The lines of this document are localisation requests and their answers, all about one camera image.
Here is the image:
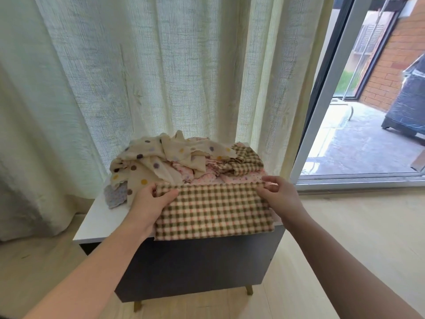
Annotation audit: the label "person's left hand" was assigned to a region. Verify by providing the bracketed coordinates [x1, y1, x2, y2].
[123, 183, 182, 240]

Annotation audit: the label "person's right hand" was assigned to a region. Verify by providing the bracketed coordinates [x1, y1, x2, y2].
[255, 176, 309, 226]

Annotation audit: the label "pile of grey cloths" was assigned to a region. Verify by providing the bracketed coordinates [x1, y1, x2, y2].
[104, 183, 129, 210]

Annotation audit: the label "cream polka dot cloths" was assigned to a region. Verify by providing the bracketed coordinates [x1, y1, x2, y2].
[109, 131, 236, 205]

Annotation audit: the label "brown checked cloth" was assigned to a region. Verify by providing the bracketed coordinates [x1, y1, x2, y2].
[212, 143, 265, 178]
[153, 180, 276, 241]

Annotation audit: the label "pink floral cloths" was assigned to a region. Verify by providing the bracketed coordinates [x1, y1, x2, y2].
[169, 136, 267, 187]

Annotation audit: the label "person's left forearm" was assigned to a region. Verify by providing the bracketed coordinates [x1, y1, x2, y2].
[23, 222, 157, 319]

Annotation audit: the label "person's right forearm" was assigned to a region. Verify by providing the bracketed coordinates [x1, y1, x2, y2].
[286, 209, 422, 319]

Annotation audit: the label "white table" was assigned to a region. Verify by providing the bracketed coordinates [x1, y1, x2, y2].
[73, 186, 286, 313]

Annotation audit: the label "brown wooden board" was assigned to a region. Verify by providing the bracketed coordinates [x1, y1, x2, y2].
[410, 149, 425, 172]

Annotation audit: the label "white linen curtain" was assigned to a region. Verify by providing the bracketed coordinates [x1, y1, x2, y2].
[0, 0, 336, 243]

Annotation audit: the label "dark blue tarpaulin cover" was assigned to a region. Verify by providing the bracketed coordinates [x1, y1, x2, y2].
[382, 53, 425, 140]

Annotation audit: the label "white sliding door frame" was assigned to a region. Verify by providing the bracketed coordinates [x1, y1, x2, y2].
[289, 0, 425, 193]

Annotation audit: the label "dark balcony window frame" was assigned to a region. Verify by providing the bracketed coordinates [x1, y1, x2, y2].
[332, 0, 409, 102]

